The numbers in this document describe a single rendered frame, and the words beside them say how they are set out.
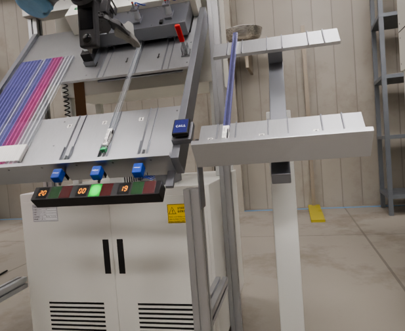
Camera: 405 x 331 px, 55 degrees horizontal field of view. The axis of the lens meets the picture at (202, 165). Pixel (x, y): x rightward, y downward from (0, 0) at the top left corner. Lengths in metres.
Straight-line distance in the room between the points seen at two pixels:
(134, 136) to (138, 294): 0.59
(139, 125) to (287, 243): 0.50
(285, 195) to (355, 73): 3.52
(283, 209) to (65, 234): 0.80
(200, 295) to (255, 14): 3.86
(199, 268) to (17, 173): 0.55
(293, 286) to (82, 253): 0.75
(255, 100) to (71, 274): 3.30
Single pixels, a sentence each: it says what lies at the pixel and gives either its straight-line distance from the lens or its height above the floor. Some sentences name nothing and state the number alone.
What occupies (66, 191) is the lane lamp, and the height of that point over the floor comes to 0.66.
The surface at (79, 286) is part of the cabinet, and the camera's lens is 1.49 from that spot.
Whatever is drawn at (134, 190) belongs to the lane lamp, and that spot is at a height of 0.65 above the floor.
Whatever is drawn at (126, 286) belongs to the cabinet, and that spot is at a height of 0.28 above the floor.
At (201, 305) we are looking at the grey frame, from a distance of 1.02.
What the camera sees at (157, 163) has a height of 0.71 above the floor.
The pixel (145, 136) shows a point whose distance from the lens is 1.02.
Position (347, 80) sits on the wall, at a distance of 4.42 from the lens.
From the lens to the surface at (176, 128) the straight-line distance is 0.94.
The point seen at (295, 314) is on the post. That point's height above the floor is 0.30.
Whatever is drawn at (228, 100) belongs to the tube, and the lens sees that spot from 0.91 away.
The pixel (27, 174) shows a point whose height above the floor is 0.70.
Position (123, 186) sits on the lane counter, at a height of 0.66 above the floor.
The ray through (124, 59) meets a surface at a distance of 1.35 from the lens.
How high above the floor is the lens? 0.74
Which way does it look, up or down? 3 degrees down
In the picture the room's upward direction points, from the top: 4 degrees counter-clockwise
